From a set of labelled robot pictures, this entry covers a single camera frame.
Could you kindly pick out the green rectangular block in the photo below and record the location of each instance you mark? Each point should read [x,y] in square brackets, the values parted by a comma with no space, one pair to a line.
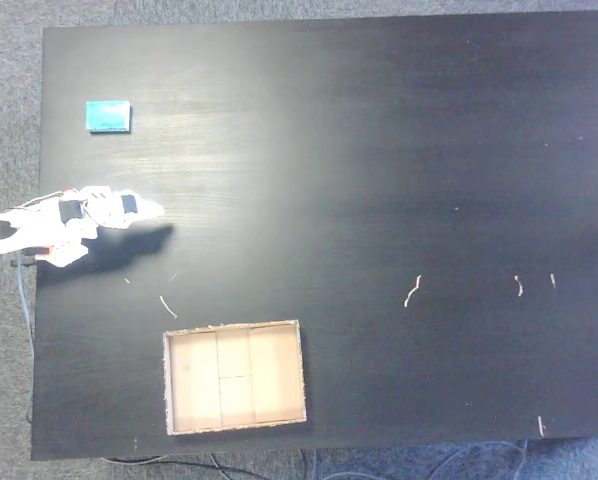
[108,116]

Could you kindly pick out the open cardboard box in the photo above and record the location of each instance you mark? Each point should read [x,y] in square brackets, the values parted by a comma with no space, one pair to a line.
[234,380]

